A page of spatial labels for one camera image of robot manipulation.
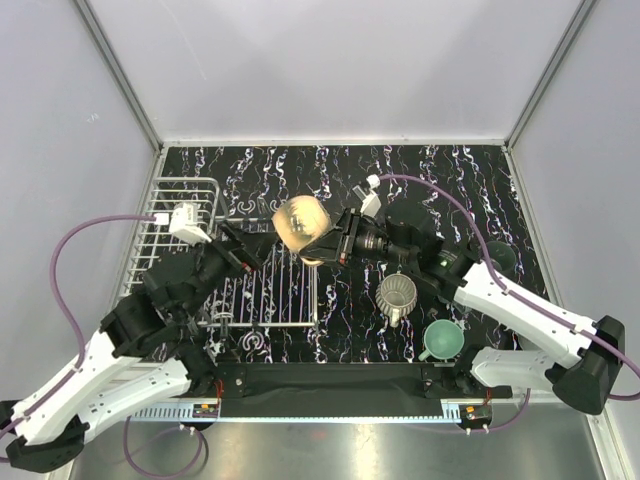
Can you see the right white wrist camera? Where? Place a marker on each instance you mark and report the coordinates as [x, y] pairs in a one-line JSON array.
[[366, 192]]

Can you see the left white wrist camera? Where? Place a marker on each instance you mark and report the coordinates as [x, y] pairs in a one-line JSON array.
[[182, 224]]

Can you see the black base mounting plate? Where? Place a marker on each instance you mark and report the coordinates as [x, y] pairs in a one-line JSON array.
[[243, 380]]

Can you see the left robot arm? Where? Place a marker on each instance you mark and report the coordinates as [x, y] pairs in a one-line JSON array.
[[147, 349]]

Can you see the white slotted cable duct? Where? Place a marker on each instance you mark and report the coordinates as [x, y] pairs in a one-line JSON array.
[[178, 412]]

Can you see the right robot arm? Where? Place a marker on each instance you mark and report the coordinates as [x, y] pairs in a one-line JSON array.
[[576, 358]]

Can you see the dark green cup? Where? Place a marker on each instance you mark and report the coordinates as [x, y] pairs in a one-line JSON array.
[[502, 257]]

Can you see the tan ceramic mug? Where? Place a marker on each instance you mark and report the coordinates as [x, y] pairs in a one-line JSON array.
[[299, 221]]

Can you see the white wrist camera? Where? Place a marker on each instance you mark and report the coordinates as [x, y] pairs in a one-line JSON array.
[[366, 192], [182, 224]]

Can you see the metal wire dish rack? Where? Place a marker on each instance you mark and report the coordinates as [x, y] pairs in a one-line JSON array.
[[281, 294]]

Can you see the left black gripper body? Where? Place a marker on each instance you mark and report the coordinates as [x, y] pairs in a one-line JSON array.
[[218, 260]]

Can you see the mint green mug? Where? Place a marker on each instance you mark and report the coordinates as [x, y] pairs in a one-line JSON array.
[[443, 340]]

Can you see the ribbed grey mug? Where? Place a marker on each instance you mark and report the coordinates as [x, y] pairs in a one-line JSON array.
[[396, 297]]

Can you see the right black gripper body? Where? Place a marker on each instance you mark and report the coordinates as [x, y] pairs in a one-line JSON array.
[[358, 240]]

